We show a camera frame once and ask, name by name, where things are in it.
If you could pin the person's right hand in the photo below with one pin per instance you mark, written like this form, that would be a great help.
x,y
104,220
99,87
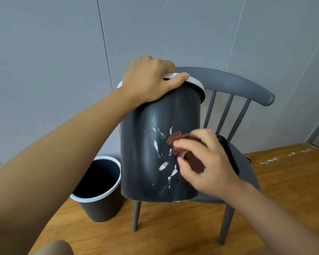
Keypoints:
x,y
215,167

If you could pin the person's left hand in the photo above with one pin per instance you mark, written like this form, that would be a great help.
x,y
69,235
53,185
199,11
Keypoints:
x,y
145,79

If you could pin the person's left thumb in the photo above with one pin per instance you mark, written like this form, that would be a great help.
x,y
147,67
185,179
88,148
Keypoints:
x,y
176,78

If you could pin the person's right thumb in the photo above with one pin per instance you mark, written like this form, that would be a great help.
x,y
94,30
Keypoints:
x,y
186,171

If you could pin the brown cleaning cloth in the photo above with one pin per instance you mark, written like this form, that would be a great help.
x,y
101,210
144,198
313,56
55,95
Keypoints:
x,y
194,161

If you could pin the stained dark grey waste bin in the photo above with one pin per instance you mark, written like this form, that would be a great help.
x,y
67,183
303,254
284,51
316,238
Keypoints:
x,y
146,146

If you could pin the person's left forearm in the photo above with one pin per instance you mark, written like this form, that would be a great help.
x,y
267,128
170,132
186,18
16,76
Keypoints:
x,y
50,161

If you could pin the person's right forearm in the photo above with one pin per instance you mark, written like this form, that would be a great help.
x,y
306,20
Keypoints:
x,y
276,223

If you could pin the black flat object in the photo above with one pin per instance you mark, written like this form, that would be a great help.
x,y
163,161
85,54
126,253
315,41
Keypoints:
x,y
230,154

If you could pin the grey wooden chair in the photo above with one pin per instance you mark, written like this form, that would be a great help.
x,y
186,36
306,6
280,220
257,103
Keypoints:
x,y
236,84

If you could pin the clean dark grey waste bin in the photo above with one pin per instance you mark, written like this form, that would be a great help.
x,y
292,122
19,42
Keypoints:
x,y
101,204

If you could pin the person's knee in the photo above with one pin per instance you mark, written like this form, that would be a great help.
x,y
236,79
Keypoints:
x,y
57,248

